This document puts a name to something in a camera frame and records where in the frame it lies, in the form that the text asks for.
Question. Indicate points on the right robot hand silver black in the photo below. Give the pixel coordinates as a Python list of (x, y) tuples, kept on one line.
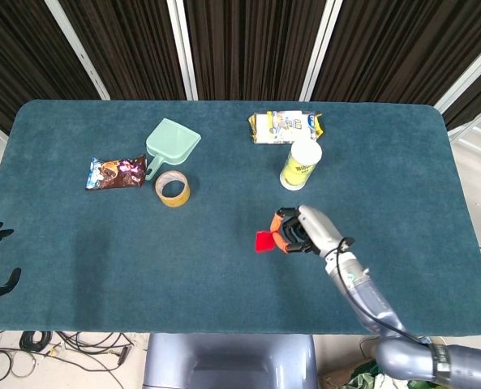
[(319, 231)]

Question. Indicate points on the clear tennis ball tube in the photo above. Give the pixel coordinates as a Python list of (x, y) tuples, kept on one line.
[(307, 152)]

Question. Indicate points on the yellow tennis ball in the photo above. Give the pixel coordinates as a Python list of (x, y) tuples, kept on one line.
[(299, 167), (292, 182)]

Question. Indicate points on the brown snack bag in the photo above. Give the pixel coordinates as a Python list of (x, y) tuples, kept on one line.
[(116, 172)]

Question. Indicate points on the blue tablecloth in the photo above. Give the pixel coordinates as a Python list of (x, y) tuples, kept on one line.
[(183, 263)]

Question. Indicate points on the white partition post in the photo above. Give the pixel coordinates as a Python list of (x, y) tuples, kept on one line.
[(78, 52), (467, 75), (183, 52), (321, 48)]

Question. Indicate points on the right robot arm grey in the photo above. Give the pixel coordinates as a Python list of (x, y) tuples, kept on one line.
[(370, 300)]

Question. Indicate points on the green crumpled plastic bag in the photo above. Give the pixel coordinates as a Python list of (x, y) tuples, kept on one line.
[(366, 377)]

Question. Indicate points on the white yellow snack packet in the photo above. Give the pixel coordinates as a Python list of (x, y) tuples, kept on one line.
[(280, 125)]

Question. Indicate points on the small red block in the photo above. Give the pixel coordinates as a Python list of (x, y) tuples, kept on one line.
[(263, 243)]

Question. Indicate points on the yellow packing tape roll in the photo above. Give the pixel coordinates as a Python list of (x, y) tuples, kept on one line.
[(183, 198)]

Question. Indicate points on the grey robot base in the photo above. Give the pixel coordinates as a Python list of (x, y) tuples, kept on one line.
[(228, 360)]

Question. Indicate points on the mint green plastic dustpan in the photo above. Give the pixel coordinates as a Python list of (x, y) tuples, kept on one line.
[(173, 139)]

